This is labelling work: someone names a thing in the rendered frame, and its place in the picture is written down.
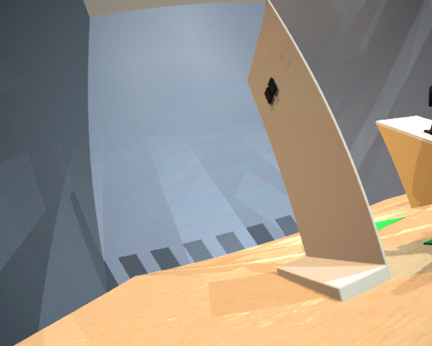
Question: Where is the flat green square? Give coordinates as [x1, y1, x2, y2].
[375, 217, 404, 230]

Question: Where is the beige panel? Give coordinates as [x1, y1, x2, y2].
[247, 0, 392, 302]

